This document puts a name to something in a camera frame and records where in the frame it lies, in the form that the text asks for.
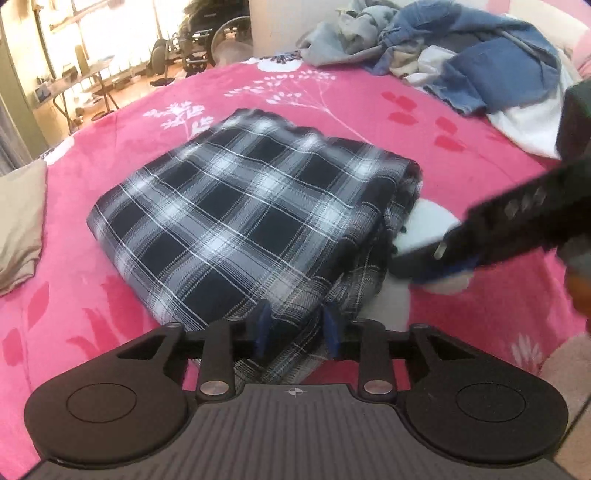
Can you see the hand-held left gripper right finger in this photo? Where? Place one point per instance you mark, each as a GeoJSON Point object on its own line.
{"type": "Point", "coordinates": [331, 332]}

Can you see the folding table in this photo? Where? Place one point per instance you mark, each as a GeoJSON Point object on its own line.
{"type": "Point", "coordinates": [78, 76]}

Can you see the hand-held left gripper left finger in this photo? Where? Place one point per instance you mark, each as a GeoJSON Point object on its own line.
{"type": "Point", "coordinates": [262, 330]}

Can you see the pink floral blanket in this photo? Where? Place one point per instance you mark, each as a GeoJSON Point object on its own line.
{"type": "Point", "coordinates": [138, 138]}

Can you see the grey sweatshirt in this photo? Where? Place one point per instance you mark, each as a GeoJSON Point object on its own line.
{"type": "Point", "coordinates": [332, 41]}

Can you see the dark grey garment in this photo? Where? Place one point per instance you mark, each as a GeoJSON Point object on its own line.
{"type": "Point", "coordinates": [466, 39]}

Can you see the green bottle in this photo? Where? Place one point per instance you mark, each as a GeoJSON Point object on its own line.
{"type": "Point", "coordinates": [81, 60]}

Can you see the black white plaid shirt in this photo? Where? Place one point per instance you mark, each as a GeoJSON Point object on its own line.
{"type": "Point", "coordinates": [240, 203]}

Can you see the blue denim jeans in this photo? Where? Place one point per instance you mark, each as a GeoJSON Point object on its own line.
{"type": "Point", "coordinates": [498, 74]}

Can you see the white cloth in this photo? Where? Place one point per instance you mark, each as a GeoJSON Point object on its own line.
{"type": "Point", "coordinates": [526, 124]}

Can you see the grey curtain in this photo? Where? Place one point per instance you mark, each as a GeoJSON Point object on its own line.
{"type": "Point", "coordinates": [11, 147]}

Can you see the black wheelchair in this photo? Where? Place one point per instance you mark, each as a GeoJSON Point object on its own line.
{"type": "Point", "coordinates": [198, 27]}

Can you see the olive green cabinet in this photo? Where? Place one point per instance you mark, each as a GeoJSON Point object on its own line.
{"type": "Point", "coordinates": [18, 92]}

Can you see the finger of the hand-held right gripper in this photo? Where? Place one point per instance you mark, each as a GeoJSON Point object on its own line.
{"type": "Point", "coordinates": [508, 221]}

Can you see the folded beige cloth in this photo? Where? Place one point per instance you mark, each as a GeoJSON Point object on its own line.
{"type": "Point", "coordinates": [21, 221]}

